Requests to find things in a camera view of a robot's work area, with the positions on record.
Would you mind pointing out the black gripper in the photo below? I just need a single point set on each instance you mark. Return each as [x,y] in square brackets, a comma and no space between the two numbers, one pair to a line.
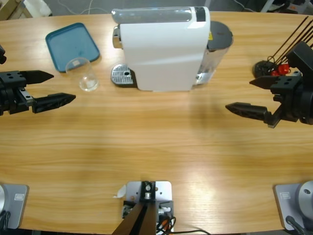
[12,98]
[289,90]

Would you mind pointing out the black clamp with connectors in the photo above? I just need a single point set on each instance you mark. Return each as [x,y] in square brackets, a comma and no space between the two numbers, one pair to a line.
[168,203]

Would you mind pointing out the clear glass cup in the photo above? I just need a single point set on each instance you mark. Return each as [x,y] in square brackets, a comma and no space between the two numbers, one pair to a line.
[88,82]

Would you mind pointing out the white furniture leg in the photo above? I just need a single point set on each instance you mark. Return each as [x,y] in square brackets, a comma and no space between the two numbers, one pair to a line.
[267,6]

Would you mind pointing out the white tape scrap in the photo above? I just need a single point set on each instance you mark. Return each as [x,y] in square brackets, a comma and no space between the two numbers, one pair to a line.
[121,192]

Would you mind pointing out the teal plastic tray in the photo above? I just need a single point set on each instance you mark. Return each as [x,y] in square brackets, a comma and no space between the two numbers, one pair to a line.
[71,44]

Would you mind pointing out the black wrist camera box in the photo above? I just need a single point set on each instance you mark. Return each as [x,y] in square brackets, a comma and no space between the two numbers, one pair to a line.
[299,56]
[2,55]

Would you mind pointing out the white capsule coffee machine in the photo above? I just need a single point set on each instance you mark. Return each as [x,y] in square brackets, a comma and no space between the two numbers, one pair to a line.
[161,56]

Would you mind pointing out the black capsule holder with rods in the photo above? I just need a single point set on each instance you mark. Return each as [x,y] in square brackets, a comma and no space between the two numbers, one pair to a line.
[260,68]

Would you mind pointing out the white mount block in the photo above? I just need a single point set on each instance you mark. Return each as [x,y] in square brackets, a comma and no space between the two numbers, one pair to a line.
[163,189]

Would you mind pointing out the cardboard box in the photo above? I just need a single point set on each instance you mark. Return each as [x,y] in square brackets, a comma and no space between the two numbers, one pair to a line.
[7,8]

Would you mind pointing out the dark robot arm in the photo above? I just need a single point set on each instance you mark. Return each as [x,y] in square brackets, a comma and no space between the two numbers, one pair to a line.
[308,107]

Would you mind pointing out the white table leg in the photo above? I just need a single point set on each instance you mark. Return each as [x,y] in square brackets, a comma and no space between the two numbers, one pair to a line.
[207,3]

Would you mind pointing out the white foam block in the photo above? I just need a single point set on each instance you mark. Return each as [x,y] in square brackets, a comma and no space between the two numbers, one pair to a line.
[39,7]

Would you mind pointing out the clear water tank black lid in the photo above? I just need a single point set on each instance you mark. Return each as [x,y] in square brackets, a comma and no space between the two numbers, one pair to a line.
[220,34]

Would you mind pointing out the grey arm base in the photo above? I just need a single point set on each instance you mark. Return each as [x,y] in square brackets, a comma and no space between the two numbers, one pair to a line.
[17,203]
[288,203]

